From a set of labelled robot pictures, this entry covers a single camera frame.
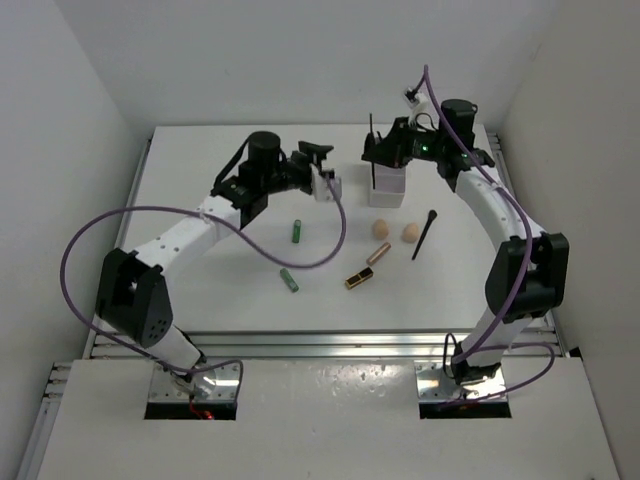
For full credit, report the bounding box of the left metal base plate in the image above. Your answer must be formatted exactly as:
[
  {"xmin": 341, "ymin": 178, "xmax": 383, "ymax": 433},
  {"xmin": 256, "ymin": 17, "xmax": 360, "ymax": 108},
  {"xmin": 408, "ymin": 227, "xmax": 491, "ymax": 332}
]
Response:
[{"xmin": 148, "ymin": 360, "xmax": 244, "ymax": 404}]

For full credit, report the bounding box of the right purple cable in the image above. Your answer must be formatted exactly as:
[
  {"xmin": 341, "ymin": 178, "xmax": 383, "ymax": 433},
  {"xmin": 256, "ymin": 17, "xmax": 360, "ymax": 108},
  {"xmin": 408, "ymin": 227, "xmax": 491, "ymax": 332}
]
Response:
[{"xmin": 422, "ymin": 63, "xmax": 557, "ymax": 406}]

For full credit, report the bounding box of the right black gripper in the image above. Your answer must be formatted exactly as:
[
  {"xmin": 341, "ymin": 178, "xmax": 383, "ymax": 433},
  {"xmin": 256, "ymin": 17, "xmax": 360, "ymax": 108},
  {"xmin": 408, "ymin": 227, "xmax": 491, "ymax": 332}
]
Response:
[{"xmin": 364, "ymin": 117, "xmax": 448, "ymax": 170}]

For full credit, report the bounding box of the black gold lipstick case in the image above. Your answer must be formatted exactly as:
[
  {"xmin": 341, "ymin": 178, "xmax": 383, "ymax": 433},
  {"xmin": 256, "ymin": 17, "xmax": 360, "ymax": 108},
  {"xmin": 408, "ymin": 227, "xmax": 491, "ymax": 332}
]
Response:
[{"xmin": 345, "ymin": 267, "xmax": 374, "ymax": 290}]

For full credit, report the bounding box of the white compartment organizer box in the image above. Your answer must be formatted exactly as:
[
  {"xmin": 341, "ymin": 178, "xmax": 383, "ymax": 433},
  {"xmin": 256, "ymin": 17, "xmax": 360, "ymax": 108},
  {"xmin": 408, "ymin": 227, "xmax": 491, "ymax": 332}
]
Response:
[{"xmin": 369, "ymin": 164, "xmax": 406, "ymax": 209}]

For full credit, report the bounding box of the metal base plate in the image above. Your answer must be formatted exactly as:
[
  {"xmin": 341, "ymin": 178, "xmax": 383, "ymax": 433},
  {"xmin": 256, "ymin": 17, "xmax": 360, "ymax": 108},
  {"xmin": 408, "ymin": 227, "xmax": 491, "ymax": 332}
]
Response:
[
  {"xmin": 414, "ymin": 360, "xmax": 508, "ymax": 405},
  {"xmin": 148, "ymin": 360, "xmax": 244, "ymax": 404}
]

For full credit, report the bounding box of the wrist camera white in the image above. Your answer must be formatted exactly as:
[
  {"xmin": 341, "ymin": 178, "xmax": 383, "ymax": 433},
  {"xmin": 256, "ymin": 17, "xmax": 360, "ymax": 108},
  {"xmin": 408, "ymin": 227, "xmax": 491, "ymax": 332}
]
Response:
[
  {"xmin": 403, "ymin": 87, "xmax": 430, "ymax": 114},
  {"xmin": 311, "ymin": 169, "xmax": 342, "ymax": 202}
]

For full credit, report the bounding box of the purple cable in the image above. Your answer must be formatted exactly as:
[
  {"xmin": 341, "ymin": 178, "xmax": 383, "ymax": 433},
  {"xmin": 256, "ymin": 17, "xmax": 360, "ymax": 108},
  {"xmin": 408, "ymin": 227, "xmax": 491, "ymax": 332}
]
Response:
[
  {"xmin": 59, "ymin": 184, "xmax": 349, "ymax": 396},
  {"xmin": 422, "ymin": 63, "xmax": 557, "ymax": 406}
]

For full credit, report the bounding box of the small black angled brush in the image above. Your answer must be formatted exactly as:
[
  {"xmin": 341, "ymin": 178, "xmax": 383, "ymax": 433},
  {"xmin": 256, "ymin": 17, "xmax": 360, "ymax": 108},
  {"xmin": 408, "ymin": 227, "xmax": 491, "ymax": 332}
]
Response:
[{"xmin": 411, "ymin": 210, "xmax": 438, "ymax": 261}]

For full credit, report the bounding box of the beige makeup sponge left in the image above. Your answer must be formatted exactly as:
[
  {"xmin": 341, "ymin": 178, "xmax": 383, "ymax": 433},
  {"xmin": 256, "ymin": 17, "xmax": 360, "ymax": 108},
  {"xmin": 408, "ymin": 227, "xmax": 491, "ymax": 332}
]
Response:
[{"xmin": 372, "ymin": 219, "xmax": 390, "ymax": 240}]

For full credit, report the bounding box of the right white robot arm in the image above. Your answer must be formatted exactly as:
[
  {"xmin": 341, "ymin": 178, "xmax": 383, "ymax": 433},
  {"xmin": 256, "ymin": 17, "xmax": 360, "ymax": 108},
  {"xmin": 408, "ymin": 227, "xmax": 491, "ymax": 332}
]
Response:
[{"xmin": 362, "ymin": 93, "xmax": 569, "ymax": 385}]

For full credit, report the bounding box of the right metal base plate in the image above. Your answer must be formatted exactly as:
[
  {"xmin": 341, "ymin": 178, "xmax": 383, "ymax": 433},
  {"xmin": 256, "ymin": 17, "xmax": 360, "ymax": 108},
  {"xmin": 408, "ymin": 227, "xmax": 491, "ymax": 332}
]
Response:
[{"xmin": 414, "ymin": 360, "xmax": 508, "ymax": 405}]

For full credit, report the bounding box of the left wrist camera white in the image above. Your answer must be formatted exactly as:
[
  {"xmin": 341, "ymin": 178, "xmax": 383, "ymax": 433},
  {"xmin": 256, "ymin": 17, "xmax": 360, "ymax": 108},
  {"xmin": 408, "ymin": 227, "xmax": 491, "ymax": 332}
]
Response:
[{"xmin": 311, "ymin": 169, "xmax": 342, "ymax": 202}]

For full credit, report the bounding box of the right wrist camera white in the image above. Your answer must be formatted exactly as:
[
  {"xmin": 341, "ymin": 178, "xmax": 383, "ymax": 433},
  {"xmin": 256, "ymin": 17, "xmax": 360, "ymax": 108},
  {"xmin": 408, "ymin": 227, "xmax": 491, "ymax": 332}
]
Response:
[{"xmin": 403, "ymin": 87, "xmax": 430, "ymax": 114}]

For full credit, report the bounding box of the aluminium table frame rail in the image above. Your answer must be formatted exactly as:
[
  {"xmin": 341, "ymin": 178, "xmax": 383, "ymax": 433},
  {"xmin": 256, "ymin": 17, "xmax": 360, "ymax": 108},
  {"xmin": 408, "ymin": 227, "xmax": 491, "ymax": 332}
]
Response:
[{"xmin": 85, "ymin": 327, "xmax": 564, "ymax": 359}]

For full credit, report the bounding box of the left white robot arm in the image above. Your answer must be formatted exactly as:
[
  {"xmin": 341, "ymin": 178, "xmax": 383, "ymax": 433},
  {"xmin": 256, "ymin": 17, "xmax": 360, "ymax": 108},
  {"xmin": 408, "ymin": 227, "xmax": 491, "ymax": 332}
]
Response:
[{"xmin": 95, "ymin": 131, "xmax": 341, "ymax": 380}]

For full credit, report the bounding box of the beige makeup sponge right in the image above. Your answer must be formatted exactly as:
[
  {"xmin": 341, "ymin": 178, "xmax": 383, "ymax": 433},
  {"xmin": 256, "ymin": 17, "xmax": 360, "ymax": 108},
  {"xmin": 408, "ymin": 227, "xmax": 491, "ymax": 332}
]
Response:
[{"xmin": 401, "ymin": 223, "xmax": 421, "ymax": 244}]

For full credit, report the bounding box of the green lip balm tube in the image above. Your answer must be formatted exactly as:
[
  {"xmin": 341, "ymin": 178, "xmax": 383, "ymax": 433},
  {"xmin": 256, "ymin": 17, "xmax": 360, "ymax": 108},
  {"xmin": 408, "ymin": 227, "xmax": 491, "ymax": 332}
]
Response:
[
  {"xmin": 291, "ymin": 219, "xmax": 302, "ymax": 244},
  {"xmin": 279, "ymin": 268, "xmax": 299, "ymax": 293}
]

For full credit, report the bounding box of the rose gold lipstick tube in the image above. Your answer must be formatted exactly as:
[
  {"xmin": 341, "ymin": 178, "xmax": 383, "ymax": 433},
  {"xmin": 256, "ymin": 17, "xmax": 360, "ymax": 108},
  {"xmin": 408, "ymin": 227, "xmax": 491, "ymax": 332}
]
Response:
[{"xmin": 366, "ymin": 242, "xmax": 391, "ymax": 266}]

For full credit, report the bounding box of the beige makeup sponge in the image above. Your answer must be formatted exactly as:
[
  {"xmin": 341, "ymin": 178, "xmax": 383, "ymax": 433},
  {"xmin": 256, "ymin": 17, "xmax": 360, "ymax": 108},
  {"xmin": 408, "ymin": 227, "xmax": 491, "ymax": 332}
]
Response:
[
  {"xmin": 401, "ymin": 223, "xmax": 421, "ymax": 244},
  {"xmin": 372, "ymin": 219, "xmax": 390, "ymax": 240}
]

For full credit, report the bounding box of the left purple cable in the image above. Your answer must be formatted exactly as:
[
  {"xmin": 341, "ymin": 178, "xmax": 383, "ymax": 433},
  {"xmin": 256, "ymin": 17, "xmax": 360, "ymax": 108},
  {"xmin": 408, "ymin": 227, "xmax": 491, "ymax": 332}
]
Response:
[{"xmin": 59, "ymin": 184, "xmax": 349, "ymax": 396}]

